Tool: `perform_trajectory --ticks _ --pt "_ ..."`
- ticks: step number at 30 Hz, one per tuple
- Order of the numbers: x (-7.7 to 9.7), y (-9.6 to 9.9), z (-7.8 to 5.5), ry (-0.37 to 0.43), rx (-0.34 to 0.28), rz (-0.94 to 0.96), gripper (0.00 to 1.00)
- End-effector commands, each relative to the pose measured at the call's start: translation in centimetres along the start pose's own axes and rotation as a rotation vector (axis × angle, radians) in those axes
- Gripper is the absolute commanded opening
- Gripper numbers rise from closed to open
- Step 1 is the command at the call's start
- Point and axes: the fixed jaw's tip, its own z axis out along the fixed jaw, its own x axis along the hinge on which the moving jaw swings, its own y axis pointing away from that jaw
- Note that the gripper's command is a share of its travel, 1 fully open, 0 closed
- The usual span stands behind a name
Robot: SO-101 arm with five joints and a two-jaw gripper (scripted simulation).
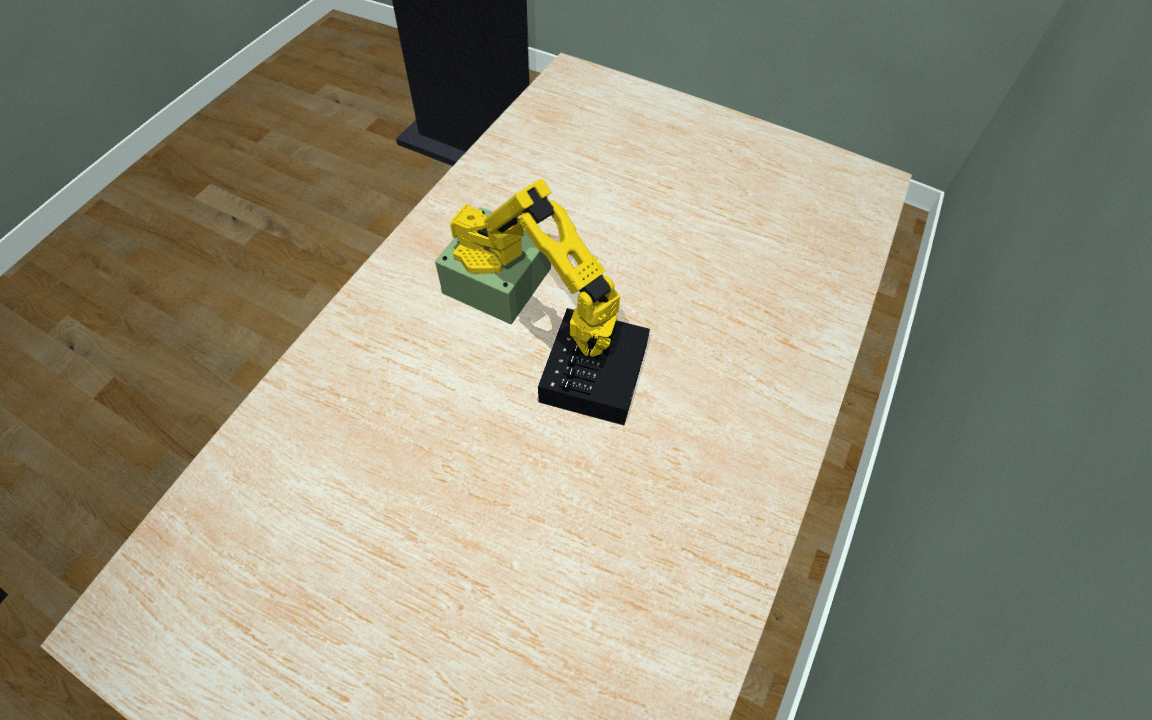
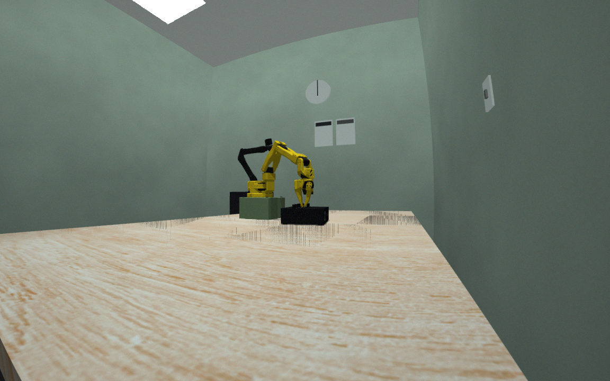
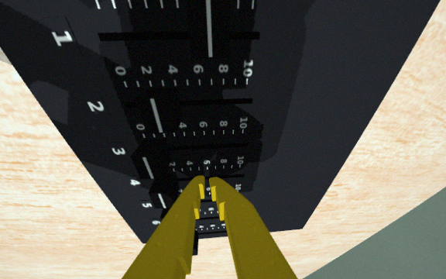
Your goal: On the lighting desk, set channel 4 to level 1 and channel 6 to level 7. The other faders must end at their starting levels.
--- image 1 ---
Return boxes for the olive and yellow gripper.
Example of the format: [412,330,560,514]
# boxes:
[570,308,617,357]

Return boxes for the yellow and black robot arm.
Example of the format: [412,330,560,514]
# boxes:
[453,179,620,325]

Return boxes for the black lighting desk panel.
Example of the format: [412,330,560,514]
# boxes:
[538,308,650,425]

